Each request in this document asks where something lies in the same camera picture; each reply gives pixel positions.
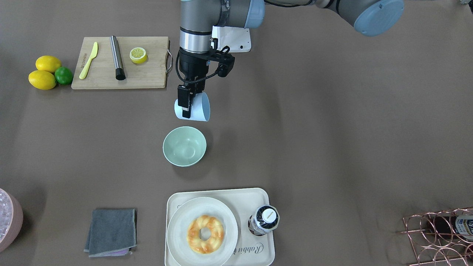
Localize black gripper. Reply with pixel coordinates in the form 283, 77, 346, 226
177, 50, 208, 119

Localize light blue cup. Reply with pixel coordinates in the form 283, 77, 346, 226
174, 92, 211, 122

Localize mint green bowl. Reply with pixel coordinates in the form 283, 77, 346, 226
162, 126, 207, 168

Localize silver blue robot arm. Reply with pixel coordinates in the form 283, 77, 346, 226
174, 0, 404, 121

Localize pink bowl with ice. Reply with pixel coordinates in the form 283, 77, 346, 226
0, 189, 23, 252

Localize half lemon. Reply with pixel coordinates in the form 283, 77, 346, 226
129, 47, 148, 64

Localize steel muddler black tip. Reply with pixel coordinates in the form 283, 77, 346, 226
110, 35, 126, 81

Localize bamboo cutting board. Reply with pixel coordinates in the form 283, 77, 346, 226
71, 36, 173, 90

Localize yellow plastic knife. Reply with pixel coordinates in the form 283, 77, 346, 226
78, 42, 99, 79

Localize cream round plate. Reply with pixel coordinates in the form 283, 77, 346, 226
167, 197, 239, 266

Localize green lime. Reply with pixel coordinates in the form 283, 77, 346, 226
54, 66, 74, 85

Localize glazed donut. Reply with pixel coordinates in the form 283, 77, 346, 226
186, 215, 225, 254

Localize tea bottle on tray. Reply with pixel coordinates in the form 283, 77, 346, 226
247, 204, 280, 236

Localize yellow lemon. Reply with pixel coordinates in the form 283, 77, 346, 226
28, 70, 57, 90
35, 55, 62, 74

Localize gray folded cloth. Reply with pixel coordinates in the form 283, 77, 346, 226
84, 208, 137, 258

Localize cream serving tray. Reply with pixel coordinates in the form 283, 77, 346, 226
164, 188, 275, 266

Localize rack bottle upper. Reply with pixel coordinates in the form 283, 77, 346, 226
429, 215, 473, 243

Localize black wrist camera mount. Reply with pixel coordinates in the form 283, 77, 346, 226
208, 45, 235, 78

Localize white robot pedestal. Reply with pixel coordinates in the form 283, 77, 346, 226
212, 26, 252, 53

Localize copper wire bottle rack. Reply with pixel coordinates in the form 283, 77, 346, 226
400, 207, 472, 266

